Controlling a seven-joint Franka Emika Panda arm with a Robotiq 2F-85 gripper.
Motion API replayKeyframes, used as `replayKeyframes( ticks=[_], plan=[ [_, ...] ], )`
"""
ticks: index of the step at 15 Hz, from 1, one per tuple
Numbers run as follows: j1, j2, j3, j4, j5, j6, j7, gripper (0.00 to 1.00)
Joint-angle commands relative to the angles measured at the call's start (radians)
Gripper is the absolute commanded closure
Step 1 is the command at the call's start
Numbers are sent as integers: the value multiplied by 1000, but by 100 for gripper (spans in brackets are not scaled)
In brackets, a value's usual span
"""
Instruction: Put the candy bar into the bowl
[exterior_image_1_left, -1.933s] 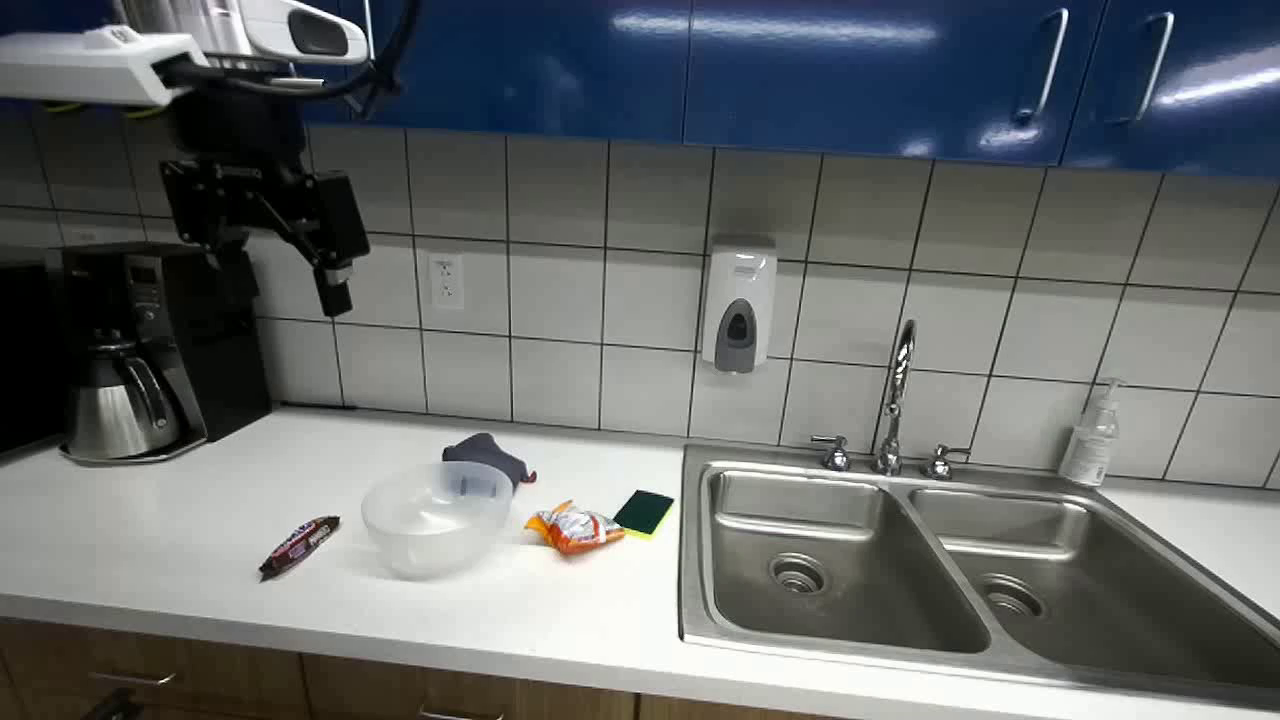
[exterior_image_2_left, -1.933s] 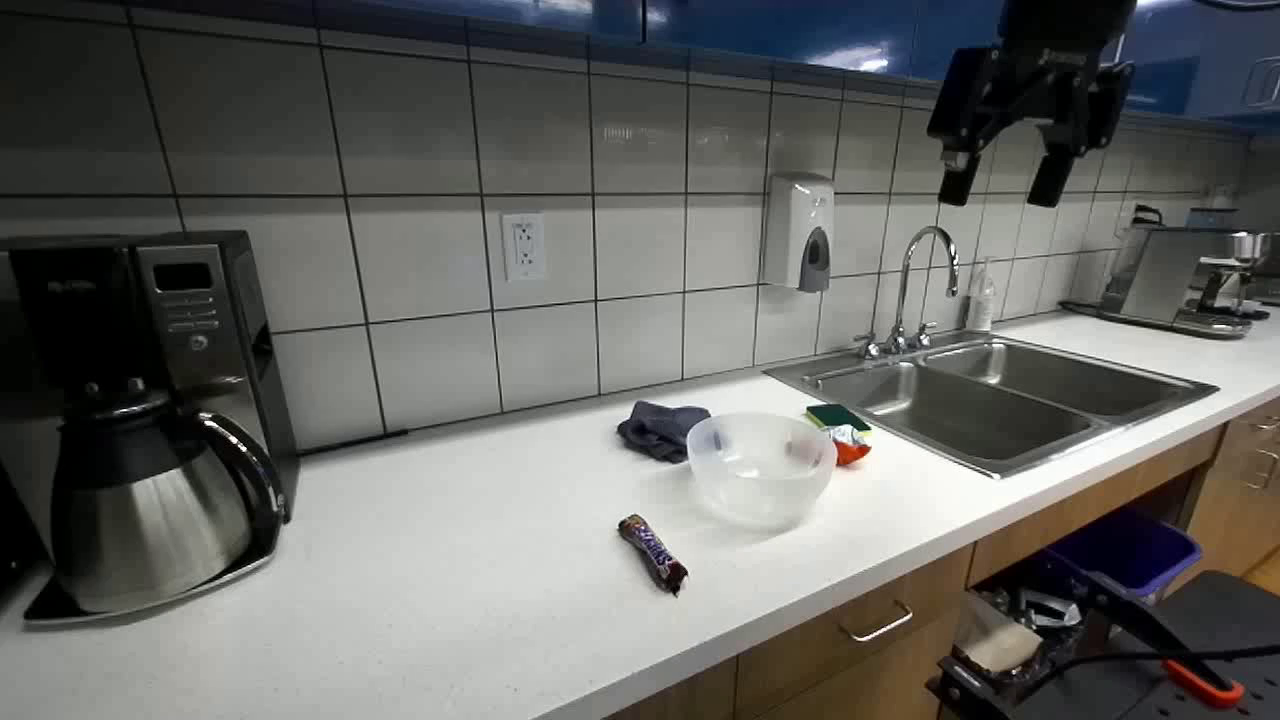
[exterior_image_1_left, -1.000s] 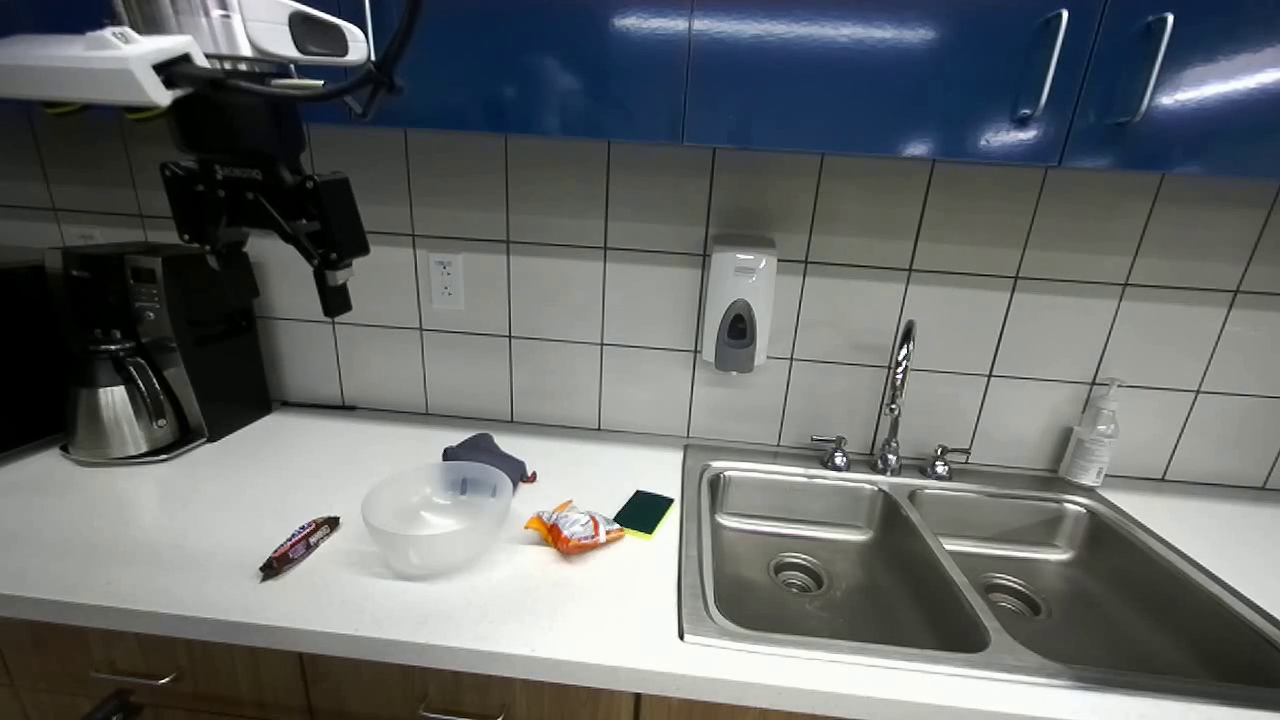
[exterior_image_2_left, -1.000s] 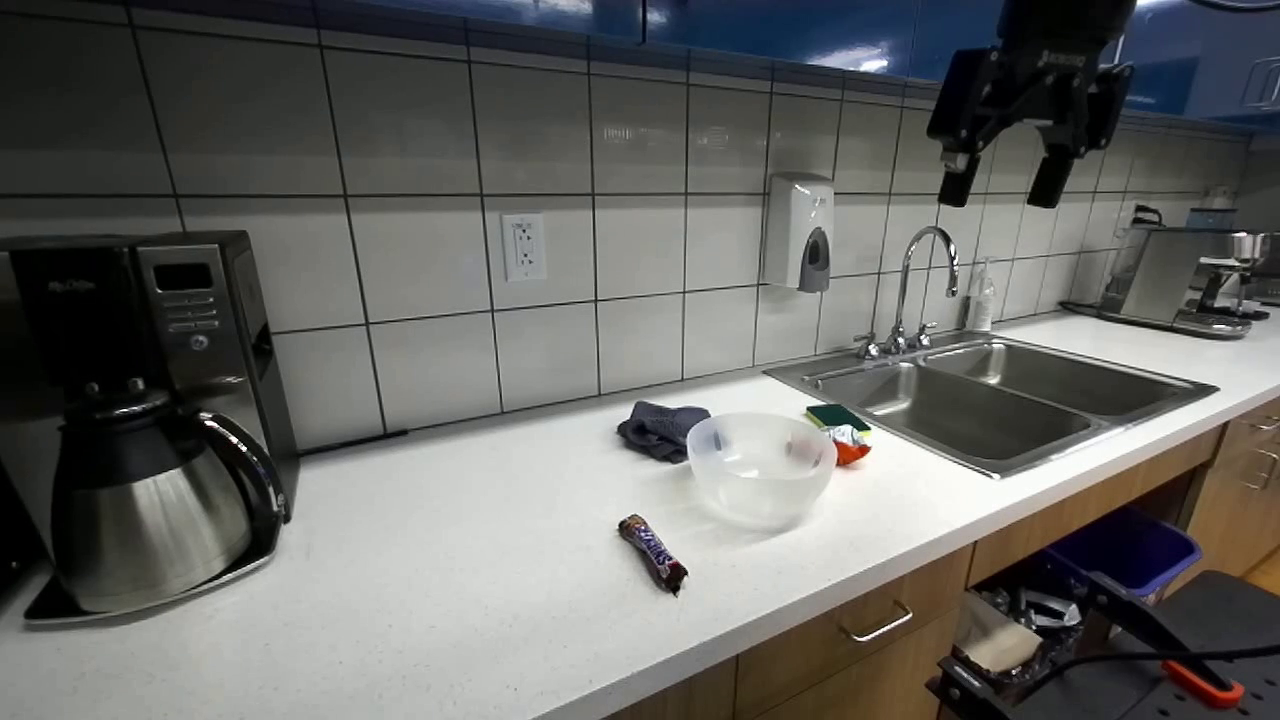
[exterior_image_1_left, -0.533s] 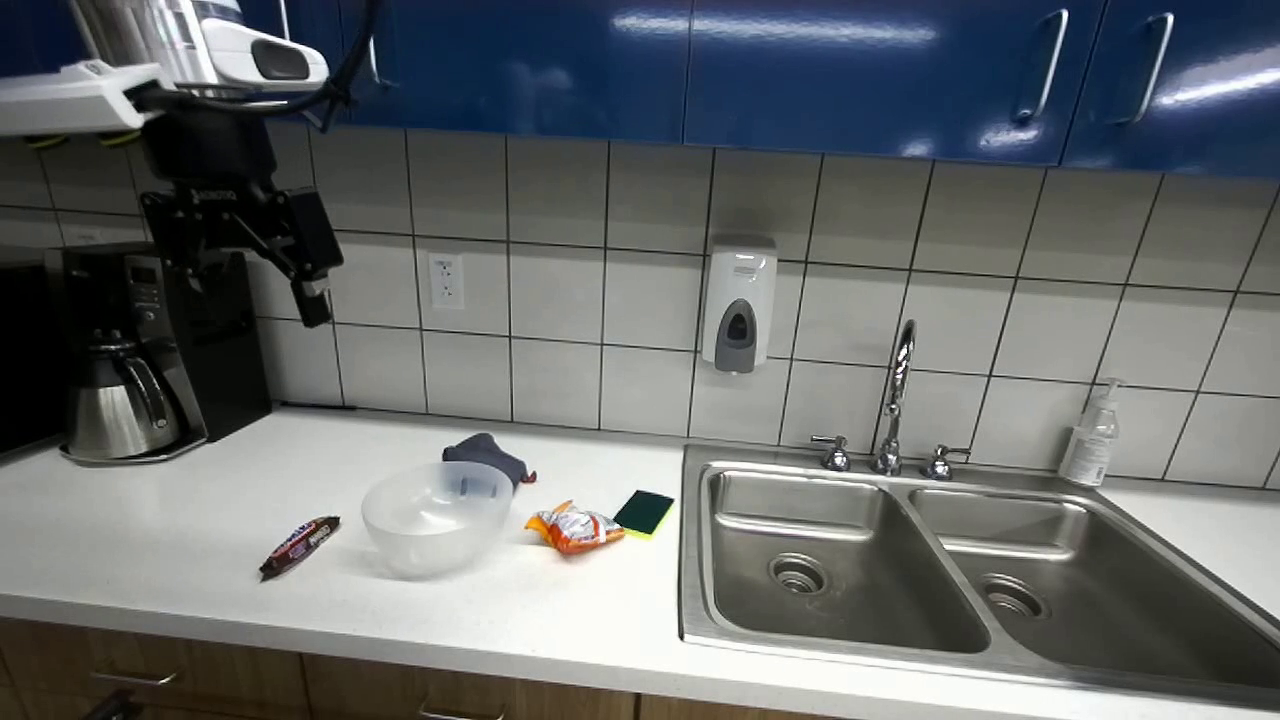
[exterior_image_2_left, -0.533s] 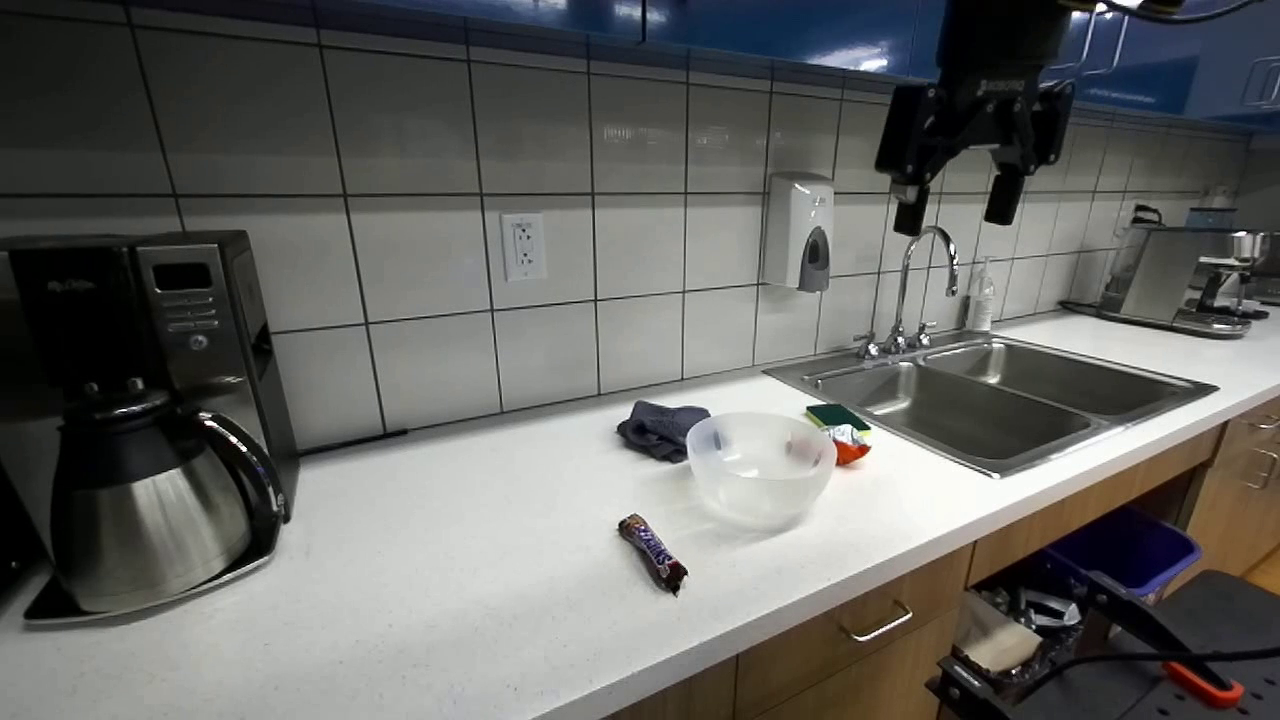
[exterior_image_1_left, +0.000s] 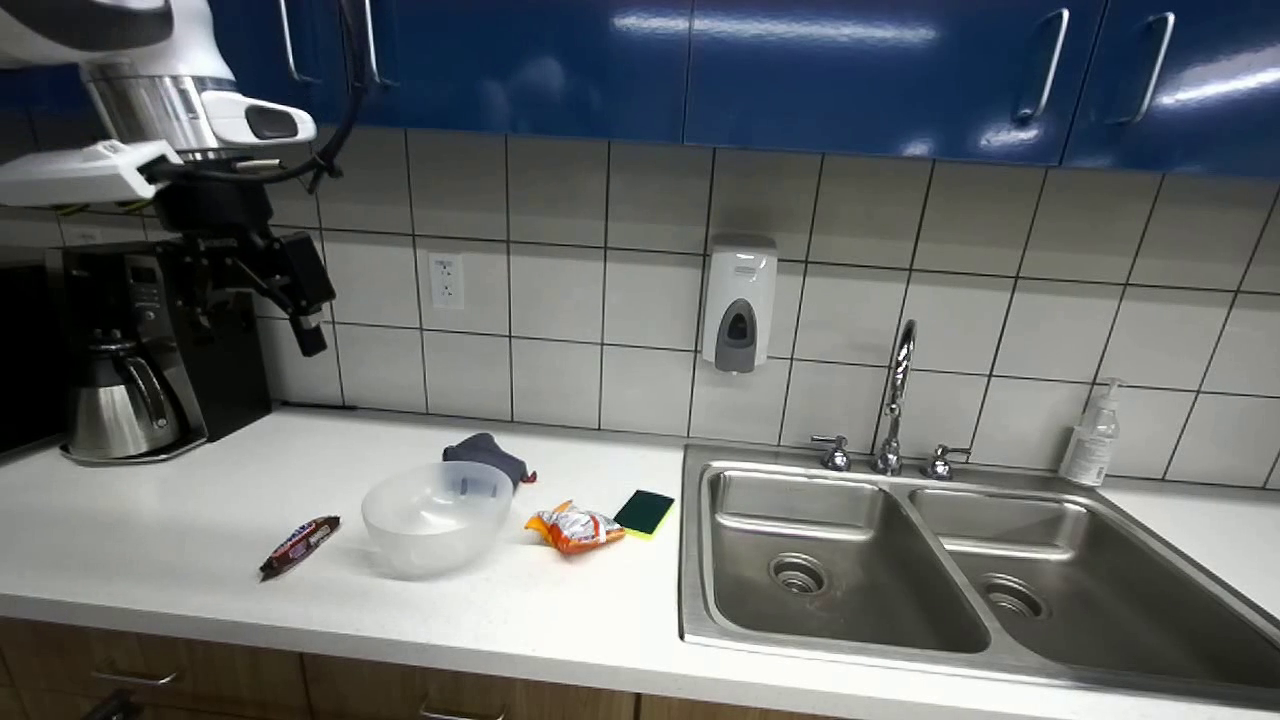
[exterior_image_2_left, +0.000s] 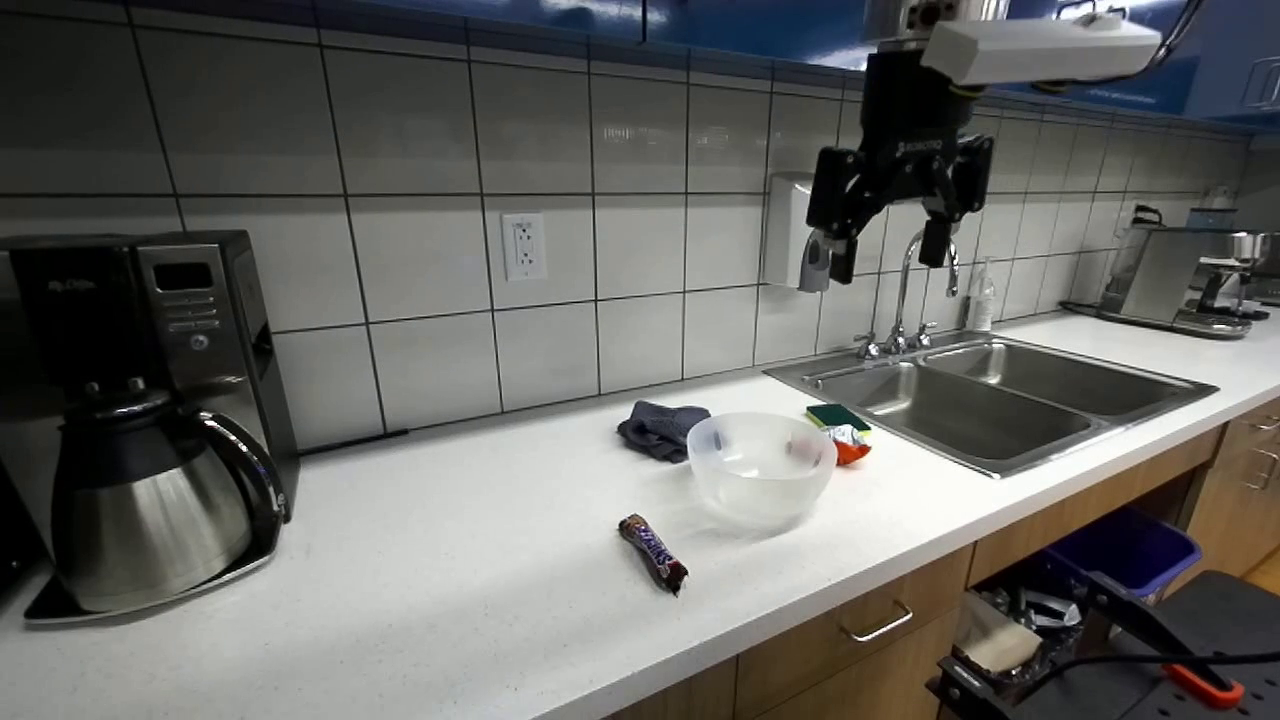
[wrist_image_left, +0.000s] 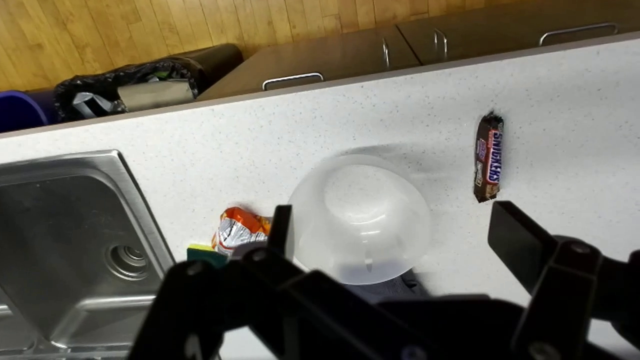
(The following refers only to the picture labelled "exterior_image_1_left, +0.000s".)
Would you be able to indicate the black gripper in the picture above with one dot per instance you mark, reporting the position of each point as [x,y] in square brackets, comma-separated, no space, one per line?
[223,221]

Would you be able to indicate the red and black marker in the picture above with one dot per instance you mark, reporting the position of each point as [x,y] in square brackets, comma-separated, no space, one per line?
[303,545]

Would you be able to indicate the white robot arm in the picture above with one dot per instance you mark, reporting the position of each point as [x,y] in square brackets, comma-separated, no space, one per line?
[147,94]

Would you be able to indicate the translucent white plastic bowl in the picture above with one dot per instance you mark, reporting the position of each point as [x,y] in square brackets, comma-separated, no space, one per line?
[435,525]

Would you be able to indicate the black coffee maker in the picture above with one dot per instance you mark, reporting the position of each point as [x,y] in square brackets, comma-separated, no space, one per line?
[223,364]

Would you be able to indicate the steel coffee carafe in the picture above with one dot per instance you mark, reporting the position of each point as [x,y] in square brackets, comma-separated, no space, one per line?
[116,407]

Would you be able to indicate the dark blue cloth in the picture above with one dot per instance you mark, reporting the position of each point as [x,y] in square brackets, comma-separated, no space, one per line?
[486,452]

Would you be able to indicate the blue cabinet door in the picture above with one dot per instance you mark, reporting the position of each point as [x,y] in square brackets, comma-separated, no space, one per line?
[254,55]
[534,64]
[865,81]
[1214,81]

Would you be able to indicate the orange snack packet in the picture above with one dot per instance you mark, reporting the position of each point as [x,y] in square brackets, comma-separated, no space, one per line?
[578,530]

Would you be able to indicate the wooden drawer front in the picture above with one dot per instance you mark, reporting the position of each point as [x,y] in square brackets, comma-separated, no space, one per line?
[227,675]
[706,708]
[373,689]

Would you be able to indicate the green sponge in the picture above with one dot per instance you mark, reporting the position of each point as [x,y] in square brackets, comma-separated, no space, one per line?
[645,508]

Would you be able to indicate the chrome faucet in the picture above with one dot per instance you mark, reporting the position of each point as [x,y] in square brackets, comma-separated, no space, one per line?
[895,402]

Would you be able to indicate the stainless steel double sink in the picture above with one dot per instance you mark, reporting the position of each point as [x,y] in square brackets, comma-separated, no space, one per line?
[934,573]

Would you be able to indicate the clear plastic soap bottle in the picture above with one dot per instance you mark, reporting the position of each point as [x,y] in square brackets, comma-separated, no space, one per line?
[1089,446]

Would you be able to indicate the white wall outlet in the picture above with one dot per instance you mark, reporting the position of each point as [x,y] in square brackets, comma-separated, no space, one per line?
[444,285]

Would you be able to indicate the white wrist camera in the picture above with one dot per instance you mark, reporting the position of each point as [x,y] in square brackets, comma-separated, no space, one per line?
[82,174]

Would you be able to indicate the white wall soap dispenser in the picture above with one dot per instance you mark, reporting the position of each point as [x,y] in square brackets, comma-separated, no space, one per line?
[736,301]

